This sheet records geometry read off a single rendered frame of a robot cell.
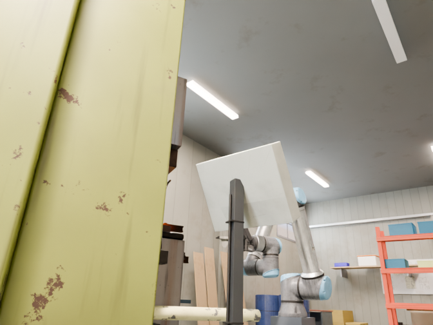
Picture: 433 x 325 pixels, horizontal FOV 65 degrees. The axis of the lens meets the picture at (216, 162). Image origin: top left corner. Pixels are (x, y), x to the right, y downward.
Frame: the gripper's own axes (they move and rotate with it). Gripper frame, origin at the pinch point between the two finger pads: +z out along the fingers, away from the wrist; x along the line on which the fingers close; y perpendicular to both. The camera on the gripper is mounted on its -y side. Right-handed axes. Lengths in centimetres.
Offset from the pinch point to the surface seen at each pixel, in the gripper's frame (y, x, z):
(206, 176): -11, -48, 33
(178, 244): 10.2, -16.1, 29.9
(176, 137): -41, -18, 36
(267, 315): 51, 449, -344
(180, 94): -66, -18, 36
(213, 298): 24, 412, -205
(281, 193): -1, -72, 15
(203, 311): 37, -39, 27
